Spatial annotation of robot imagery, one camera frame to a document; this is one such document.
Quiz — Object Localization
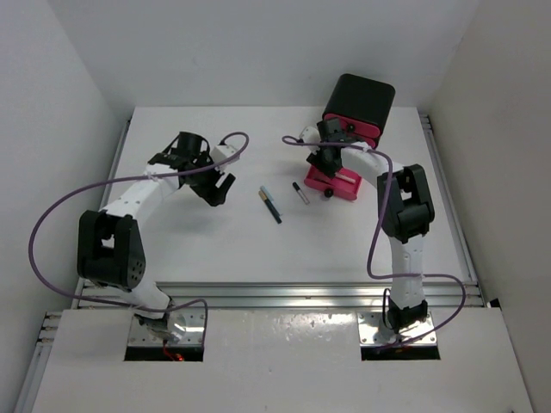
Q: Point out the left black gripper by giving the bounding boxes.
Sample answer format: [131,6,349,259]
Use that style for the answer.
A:
[185,151,233,206]

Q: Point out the black mascara tube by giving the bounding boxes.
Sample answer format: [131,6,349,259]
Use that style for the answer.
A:
[292,182,310,205]

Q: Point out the brown gold makeup pencil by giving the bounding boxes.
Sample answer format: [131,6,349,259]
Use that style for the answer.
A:
[258,190,273,206]

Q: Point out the light blue black pen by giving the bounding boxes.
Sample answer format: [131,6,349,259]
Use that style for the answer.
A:
[260,186,282,225]

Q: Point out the black drawer cabinet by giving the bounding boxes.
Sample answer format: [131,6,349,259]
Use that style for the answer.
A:
[322,73,396,143]

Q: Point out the peach concealer stick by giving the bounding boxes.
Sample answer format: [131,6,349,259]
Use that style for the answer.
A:
[336,174,356,184]

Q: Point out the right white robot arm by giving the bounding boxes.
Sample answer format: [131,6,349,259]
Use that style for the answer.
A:
[299,118,435,334]

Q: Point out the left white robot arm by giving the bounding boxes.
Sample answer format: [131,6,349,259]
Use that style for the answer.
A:
[77,132,239,326]

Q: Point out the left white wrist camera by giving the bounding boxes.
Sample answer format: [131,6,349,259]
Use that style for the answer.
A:
[210,145,239,167]

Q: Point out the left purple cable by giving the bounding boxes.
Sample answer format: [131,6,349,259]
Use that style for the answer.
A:
[28,132,251,341]

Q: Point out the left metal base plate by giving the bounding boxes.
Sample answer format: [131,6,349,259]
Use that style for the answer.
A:
[127,309,205,347]

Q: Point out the metal base plate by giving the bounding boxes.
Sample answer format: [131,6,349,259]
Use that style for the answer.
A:
[127,309,205,347]
[357,311,437,348]

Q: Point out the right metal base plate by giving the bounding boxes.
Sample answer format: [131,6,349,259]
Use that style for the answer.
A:
[357,311,437,348]

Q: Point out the aluminium frame rail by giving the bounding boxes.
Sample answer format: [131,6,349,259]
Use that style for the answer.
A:
[78,280,486,309]

